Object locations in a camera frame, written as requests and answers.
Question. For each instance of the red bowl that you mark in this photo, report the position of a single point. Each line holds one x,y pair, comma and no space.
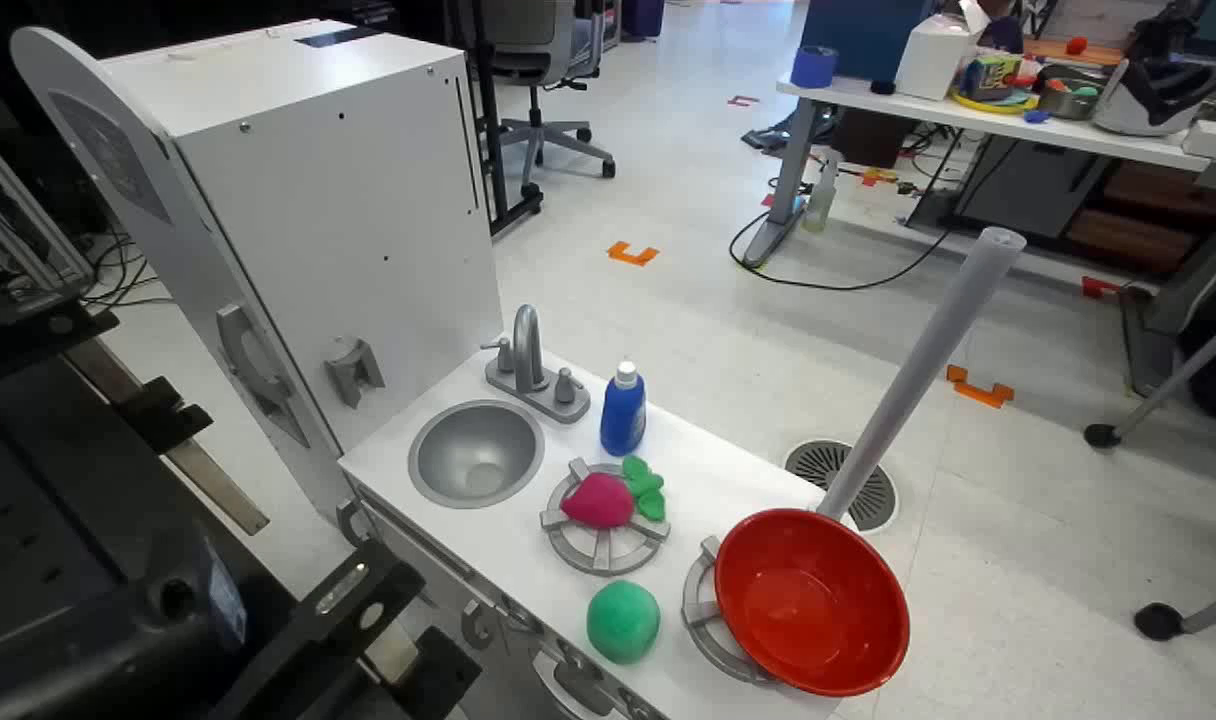
811,601

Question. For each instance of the grey office chair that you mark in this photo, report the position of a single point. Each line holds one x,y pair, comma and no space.
547,45

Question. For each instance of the pink toy radish with leaves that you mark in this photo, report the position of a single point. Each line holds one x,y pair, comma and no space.
613,499

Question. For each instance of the white toy kitchen cabinet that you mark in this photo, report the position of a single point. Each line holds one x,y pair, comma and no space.
311,194

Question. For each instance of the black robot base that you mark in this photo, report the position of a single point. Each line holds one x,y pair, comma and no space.
116,593

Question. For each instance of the blue cup on desk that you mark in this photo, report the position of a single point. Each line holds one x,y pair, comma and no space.
813,65

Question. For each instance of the orange floor marker right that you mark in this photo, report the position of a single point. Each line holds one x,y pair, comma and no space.
980,395

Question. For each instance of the grey toy sink basin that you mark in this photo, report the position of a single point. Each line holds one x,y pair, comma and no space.
472,454

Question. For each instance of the grey toy faucet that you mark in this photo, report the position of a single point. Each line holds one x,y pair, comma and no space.
519,370

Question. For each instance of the white box on desk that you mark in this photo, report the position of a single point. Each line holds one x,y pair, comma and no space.
935,57

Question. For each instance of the grey burner grate under bowl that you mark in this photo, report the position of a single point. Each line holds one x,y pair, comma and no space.
706,622

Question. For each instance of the orange floor marker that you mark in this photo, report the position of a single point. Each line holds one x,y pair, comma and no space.
980,395
631,255

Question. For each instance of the grey support pole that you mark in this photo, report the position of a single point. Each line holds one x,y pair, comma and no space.
987,266

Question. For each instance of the green toy ball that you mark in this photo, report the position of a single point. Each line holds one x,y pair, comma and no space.
622,622

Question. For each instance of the white office desk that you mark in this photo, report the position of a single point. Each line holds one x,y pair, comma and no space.
1191,149

